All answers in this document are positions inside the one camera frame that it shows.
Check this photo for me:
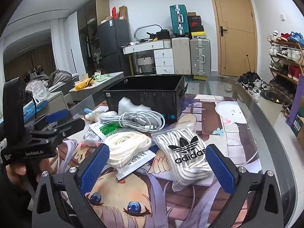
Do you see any wooden shoe rack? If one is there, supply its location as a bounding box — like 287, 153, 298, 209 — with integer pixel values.
268, 31, 304, 110

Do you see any teal suitcase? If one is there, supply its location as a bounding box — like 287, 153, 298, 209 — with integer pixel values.
169, 4, 190, 38

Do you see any person's left forearm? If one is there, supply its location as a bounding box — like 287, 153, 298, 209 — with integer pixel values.
0, 169, 38, 228

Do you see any silver suitcase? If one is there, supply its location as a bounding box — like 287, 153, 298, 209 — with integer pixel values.
189, 38, 211, 76

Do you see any woven basket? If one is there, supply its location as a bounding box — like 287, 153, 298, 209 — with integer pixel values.
136, 56, 155, 73

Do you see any black umbrella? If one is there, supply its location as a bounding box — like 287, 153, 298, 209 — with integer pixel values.
237, 55, 260, 86

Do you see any oval mirror frame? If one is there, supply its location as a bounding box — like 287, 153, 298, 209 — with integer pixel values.
134, 24, 162, 42

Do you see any small grey cabinet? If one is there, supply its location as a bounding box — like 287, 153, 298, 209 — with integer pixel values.
38, 91, 69, 117

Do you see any bag of white laces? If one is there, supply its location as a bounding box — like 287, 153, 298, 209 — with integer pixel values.
152, 126, 214, 192

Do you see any bin with black bag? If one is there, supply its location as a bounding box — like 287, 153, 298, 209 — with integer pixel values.
260, 90, 284, 124

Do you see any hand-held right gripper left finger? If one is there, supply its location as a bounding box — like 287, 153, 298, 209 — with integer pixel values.
31, 144, 111, 228

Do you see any white curtain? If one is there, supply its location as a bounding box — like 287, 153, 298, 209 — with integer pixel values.
51, 11, 79, 74

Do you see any purple box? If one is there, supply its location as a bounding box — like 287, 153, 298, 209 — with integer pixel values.
286, 75, 304, 143

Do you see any pile of shoes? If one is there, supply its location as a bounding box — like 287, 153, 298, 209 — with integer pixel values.
237, 72, 270, 100

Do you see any printed desk mat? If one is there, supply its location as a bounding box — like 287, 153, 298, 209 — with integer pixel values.
57, 93, 263, 228

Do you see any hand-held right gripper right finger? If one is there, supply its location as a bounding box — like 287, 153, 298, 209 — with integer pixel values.
205, 144, 285, 228

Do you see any green white packet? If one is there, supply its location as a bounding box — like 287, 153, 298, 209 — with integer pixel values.
89, 121, 117, 140

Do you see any beige suitcase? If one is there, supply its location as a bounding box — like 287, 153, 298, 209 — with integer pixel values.
171, 37, 191, 74

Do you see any black bag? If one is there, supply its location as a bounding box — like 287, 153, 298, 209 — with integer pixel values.
157, 29, 171, 40

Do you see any black cardboard box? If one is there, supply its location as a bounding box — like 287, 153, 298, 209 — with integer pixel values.
103, 75, 186, 125

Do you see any white cable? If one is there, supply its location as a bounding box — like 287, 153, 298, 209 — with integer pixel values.
101, 112, 165, 132

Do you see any yellow bag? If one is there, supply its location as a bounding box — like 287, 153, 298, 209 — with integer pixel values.
75, 77, 94, 91

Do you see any dark grey fridge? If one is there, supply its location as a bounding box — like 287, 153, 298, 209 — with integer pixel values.
97, 18, 133, 76

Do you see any clear plastic bag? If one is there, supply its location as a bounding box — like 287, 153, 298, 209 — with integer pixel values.
32, 81, 49, 100

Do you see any grey jacket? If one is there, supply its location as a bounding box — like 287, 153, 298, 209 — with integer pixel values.
47, 69, 73, 88

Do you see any tall dark cabinet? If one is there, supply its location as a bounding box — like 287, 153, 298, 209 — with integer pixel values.
77, 0, 112, 75

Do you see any wooden door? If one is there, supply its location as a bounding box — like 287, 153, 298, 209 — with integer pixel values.
207, 0, 257, 78

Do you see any brown cardboard box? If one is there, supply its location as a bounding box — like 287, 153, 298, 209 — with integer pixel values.
118, 5, 129, 21

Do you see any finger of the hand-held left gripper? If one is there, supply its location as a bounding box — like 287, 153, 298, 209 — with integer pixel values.
51, 119, 86, 148
31, 109, 69, 131

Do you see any white desk with drawers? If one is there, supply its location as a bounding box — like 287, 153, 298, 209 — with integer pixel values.
122, 40, 175, 75

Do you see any person's left hand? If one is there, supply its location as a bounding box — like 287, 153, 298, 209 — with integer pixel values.
6, 158, 29, 190

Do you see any grey side table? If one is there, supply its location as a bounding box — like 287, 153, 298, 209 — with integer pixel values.
69, 72, 125, 100

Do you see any white blue plush toy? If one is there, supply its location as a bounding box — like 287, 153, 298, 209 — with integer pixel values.
84, 108, 110, 124

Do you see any bag of cream laces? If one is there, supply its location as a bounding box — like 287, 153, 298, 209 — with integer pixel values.
104, 133, 156, 180

